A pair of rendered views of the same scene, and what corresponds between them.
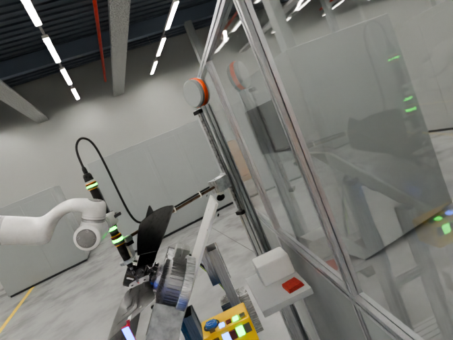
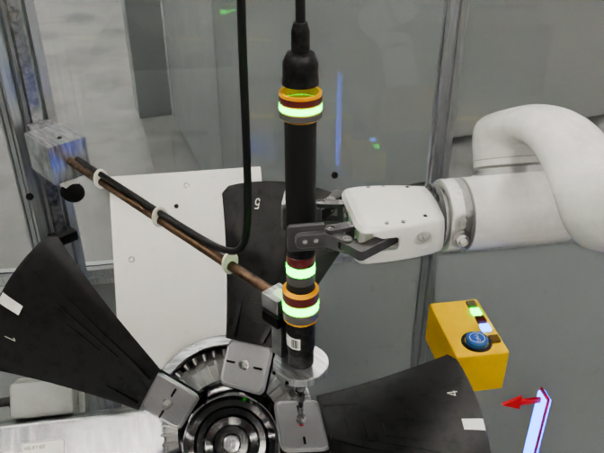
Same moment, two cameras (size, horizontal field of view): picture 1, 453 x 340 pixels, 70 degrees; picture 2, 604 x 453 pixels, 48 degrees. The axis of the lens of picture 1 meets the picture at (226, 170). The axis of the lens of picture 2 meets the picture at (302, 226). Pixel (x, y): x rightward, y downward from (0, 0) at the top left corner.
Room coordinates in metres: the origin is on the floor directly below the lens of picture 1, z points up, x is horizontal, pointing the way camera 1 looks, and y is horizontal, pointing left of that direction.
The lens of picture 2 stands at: (1.36, 1.18, 1.89)
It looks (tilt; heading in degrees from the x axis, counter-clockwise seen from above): 31 degrees down; 267
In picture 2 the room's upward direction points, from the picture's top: straight up
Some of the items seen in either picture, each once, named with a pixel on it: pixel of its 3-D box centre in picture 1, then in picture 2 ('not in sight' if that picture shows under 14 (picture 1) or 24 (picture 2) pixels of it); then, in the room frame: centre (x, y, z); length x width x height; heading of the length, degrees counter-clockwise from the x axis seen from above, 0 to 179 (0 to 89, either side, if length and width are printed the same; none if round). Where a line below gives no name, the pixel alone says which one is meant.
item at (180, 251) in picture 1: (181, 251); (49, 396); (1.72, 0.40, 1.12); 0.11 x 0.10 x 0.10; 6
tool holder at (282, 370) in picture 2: (125, 249); (295, 334); (1.34, 0.52, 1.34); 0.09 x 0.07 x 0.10; 131
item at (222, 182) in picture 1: (220, 183); (56, 152); (1.75, 0.06, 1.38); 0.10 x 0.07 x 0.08; 131
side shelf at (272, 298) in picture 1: (276, 285); not in sight; (1.51, 0.00, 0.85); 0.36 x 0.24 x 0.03; 6
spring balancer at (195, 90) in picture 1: (196, 92); not in sight; (1.81, -0.01, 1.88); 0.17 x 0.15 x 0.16; 6
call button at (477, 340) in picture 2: (211, 324); (476, 340); (1.00, 0.24, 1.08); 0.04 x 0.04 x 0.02
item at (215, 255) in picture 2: (175, 210); (157, 217); (1.54, 0.30, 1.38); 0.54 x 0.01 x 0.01; 131
